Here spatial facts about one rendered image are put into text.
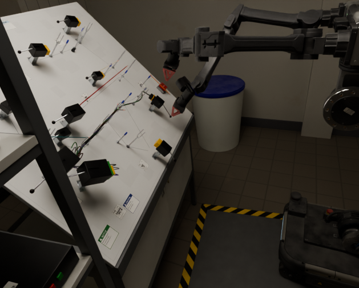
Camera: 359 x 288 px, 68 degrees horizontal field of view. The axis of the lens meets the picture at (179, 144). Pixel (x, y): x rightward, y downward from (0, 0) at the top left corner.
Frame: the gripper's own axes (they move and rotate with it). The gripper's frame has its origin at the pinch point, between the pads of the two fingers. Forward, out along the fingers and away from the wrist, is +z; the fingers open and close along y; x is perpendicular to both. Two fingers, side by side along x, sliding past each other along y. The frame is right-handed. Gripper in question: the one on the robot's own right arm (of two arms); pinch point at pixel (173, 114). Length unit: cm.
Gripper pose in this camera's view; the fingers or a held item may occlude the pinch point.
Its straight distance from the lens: 157.5
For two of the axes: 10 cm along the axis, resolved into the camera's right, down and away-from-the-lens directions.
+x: 8.4, 5.1, 1.9
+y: -2.0, 6.2, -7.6
